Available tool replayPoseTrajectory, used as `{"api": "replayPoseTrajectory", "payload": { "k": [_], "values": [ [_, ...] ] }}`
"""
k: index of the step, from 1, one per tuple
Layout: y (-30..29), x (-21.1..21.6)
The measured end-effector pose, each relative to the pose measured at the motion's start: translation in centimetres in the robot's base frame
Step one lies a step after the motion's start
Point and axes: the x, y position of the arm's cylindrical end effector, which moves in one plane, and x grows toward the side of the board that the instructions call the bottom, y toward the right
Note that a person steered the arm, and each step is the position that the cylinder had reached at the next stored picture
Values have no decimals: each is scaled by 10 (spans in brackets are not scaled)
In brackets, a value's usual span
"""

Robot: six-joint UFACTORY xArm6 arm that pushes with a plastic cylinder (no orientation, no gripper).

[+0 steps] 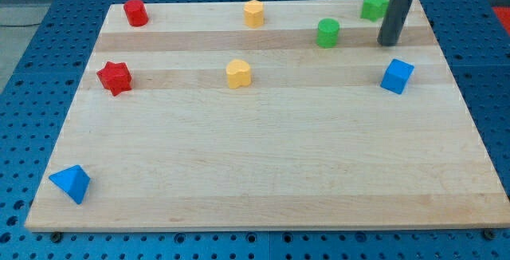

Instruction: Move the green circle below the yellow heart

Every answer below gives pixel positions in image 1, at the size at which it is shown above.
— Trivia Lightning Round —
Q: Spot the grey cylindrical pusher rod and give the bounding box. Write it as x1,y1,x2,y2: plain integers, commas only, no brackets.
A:
377,0,413,46

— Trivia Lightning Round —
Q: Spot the green cylinder block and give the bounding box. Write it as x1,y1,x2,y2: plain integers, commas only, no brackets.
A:
316,18,340,48

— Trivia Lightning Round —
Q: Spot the yellow heart block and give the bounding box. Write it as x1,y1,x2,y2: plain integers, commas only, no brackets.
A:
226,59,252,89

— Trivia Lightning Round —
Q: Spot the green star block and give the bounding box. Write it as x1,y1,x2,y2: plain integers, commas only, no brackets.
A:
360,0,390,22

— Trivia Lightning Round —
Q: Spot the blue cube block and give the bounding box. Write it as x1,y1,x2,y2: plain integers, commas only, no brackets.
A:
380,59,414,94

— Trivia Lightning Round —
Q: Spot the red object at right edge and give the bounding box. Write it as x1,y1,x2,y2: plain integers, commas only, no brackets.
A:
492,6,510,34

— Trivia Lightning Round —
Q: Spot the yellow hexagon block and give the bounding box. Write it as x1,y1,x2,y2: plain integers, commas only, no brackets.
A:
243,0,265,28

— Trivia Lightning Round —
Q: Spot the wooden board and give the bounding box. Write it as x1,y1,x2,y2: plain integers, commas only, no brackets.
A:
25,0,509,232

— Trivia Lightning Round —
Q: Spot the red cylinder block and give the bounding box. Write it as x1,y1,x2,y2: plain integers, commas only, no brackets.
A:
123,0,149,27

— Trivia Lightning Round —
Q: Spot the red star block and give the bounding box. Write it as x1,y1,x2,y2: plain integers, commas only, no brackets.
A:
96,61,132,97

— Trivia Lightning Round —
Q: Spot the blue triangle block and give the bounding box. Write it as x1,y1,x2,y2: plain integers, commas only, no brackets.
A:
49,165,91,205

